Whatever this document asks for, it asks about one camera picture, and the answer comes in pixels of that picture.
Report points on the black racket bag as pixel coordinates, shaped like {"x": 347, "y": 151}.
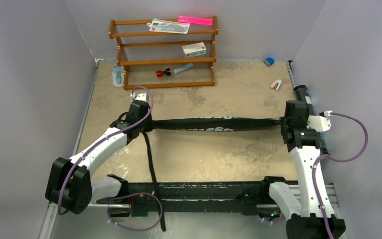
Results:
{"x": 216, "y": 124}

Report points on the black shuttlecock tube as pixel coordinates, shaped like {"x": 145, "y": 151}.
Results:
{"x": 302, "y": 94}

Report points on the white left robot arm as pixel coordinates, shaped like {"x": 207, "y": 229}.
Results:
{"x": 70, "y": 185}

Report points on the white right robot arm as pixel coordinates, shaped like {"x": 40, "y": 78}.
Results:
{"x": 311, "y": 216}

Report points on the light blue tube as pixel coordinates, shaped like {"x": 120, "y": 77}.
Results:
{"x": 183, "y": 68}

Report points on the red black stamp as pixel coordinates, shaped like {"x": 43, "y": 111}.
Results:
{"x": 161, "y": 73}

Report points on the white red small box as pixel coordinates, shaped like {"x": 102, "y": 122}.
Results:
{"x": 194, "y": 50}

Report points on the blue white packaged item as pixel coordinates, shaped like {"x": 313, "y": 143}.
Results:
{"x": 118, "y": 76}

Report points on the pink white small object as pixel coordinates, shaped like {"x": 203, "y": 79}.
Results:
{"x": 276, "y": 84}

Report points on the blue small object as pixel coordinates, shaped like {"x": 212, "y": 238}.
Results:
{"x": 268, "y": 61}

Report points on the pink ruler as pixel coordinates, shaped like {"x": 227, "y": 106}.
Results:
{"x": 195, "y": 20}

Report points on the wooden shelf rack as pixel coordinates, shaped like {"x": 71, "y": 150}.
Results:
{"x": 137, "y": 46}

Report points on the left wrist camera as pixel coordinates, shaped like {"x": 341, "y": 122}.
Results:
{"x": 141, "y": 97}

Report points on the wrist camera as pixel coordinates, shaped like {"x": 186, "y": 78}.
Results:
{"x": 141, "y": 97}
{"x": 320, "y": 123}

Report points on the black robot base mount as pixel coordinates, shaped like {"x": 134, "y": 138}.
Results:
{"x": 197, "y": 197}

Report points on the aluminium frame rail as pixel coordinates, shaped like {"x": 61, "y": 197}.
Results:
{"x": 329, "y": 189}

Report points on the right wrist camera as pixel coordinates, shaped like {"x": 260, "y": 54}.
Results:
{"x": 320, "y": 123}

